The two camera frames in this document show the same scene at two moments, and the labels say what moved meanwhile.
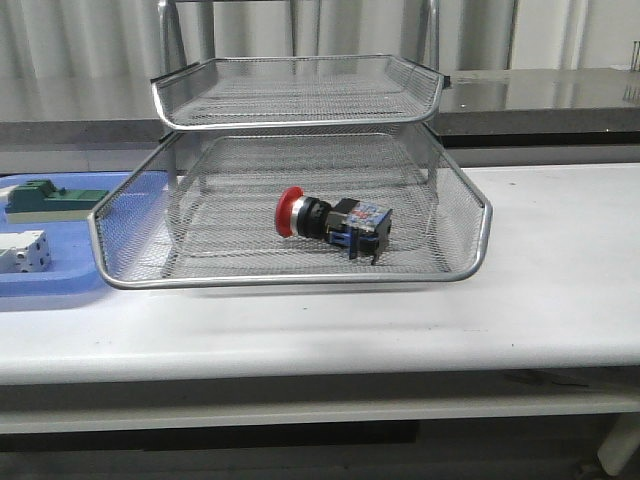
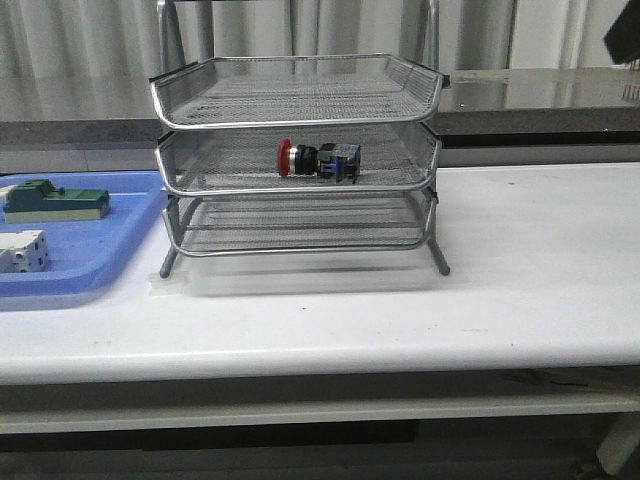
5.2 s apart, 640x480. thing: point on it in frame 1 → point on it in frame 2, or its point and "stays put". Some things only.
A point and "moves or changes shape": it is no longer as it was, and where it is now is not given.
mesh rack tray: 201,211 moves or changes shape
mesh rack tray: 297,91 stays put
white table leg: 621,444 stays put
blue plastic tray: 82,252 stays put
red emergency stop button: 362,228 → 329,160
